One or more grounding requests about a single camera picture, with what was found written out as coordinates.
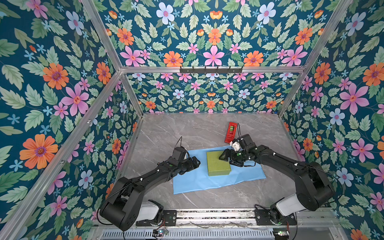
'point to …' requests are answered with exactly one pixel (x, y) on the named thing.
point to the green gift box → (216, 167)
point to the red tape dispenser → (231, 132)
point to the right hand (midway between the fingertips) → (223, 159)
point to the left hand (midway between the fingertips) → (198, 162)
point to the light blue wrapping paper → (197, 179)
